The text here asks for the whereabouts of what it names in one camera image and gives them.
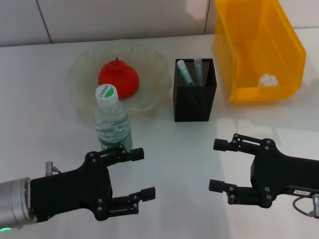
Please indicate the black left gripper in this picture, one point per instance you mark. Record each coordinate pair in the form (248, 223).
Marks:
(74, 186)

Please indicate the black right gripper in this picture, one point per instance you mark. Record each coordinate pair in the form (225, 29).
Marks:
(286, 171)

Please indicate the clear water bottle green label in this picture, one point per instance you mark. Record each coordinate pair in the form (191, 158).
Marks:
(113, 119)

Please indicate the silver grey marker pen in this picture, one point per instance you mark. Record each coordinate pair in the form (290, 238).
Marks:
(199, 72)

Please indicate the green utility knife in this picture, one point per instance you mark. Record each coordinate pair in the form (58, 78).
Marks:
(185, 73)

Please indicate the orange fruit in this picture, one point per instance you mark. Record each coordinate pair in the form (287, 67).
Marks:
(122, 77)

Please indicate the white paper ball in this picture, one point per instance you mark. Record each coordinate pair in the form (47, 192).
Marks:
(268, 80)

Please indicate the black mesh pen holder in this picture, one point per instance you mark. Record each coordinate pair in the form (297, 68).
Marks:
(194, 104)

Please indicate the clear green glass fruit plate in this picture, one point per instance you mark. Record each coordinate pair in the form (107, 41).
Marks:
(149, 74)

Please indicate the metal left wrist connector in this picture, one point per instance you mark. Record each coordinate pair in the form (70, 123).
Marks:
(49, 168)

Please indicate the metal wrist connector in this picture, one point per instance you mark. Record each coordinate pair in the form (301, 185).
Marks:
(316, 204)
(49, 168)

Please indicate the metal right wrist connector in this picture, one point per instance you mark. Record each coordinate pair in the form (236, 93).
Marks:
(316, 204)

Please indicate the yellow plastic bin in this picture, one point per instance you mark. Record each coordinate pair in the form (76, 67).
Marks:
(259, 49)

